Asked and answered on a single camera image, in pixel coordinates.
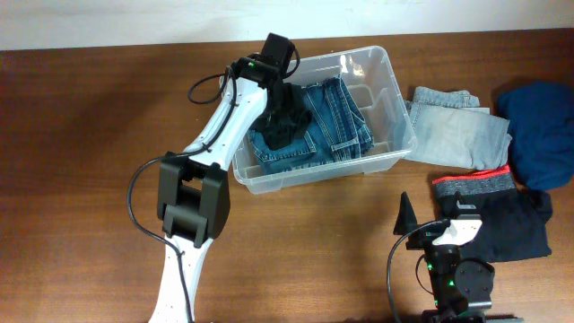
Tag black shorts red grey waistband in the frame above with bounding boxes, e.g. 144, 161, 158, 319
432, 165, 552, 263

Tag light blue denim jeans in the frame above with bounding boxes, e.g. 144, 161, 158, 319
405, 86, 512, 170

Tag dark blue denim jeans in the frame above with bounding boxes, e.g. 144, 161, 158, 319
248, 76, 374, 174

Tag clear plastic storage bin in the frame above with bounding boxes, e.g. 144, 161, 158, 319
232, 46, 416, 194

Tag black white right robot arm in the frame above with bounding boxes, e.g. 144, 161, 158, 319
386, 192, 523, 323

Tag navy blue folded garment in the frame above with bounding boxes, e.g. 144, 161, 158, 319
497, 82, 573, 190

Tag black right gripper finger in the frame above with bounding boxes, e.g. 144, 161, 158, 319
451, 192, 477, 220
393, 192, 418, 236

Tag black Nike t-shirt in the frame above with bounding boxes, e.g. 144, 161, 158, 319
250, 84, 313, 151

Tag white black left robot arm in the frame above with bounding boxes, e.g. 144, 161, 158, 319
151, 33, 311, 322

